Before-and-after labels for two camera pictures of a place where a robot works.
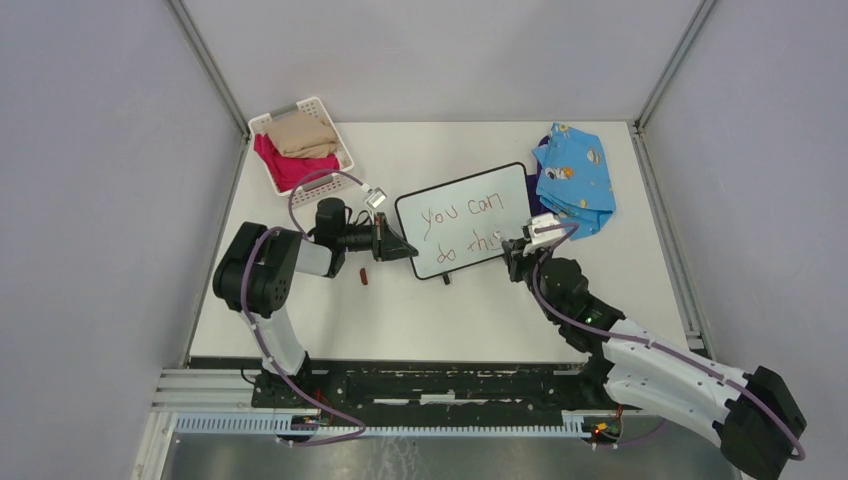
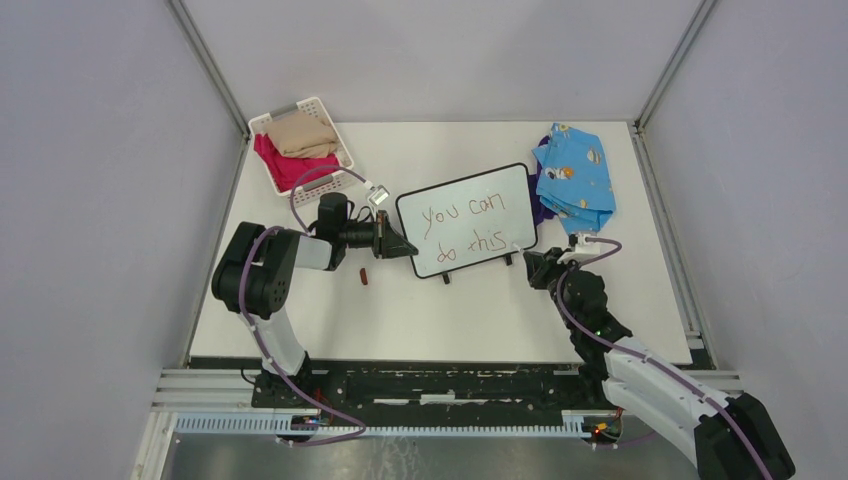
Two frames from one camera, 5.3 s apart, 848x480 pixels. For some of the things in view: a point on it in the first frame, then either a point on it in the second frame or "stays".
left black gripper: x=387 y=245 stays
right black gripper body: x=521 y=265 -> x=549 y=272
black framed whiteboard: x=453 y=224 stays
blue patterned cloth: x=573 y=180 stays
